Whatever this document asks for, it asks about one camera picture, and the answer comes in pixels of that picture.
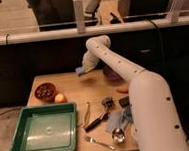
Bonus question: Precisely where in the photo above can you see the yellow orange fruit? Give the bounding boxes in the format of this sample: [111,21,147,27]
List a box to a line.
[54,93,67,104]

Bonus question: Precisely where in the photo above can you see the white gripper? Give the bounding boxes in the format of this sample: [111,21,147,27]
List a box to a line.
[82,55,98,73]

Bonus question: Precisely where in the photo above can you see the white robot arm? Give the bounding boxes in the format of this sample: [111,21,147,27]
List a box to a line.
[83,35,189,151]

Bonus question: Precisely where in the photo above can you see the green plastic tray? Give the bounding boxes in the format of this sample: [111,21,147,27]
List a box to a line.
[9,102,77,151]

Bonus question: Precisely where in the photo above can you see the silver fork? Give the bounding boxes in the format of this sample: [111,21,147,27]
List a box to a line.
[84,135,115,151]

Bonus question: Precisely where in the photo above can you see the purple bowl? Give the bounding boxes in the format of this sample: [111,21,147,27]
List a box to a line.
[103,66,120,81]

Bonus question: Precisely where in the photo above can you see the orange carrot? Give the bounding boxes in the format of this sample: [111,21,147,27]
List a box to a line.
[116,88,129,94]

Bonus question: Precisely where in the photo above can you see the black office chair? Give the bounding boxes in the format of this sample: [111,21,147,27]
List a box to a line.
[84,0,101,26]

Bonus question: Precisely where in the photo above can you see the small dark block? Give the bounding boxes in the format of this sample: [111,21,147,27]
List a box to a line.
[118,96,130,107]

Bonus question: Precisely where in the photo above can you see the brown bowl with beans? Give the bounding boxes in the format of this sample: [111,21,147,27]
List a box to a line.
[34,82,56,103]

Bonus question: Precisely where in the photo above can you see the blue grey cloth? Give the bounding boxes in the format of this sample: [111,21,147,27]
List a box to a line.
[105,107,134,134]

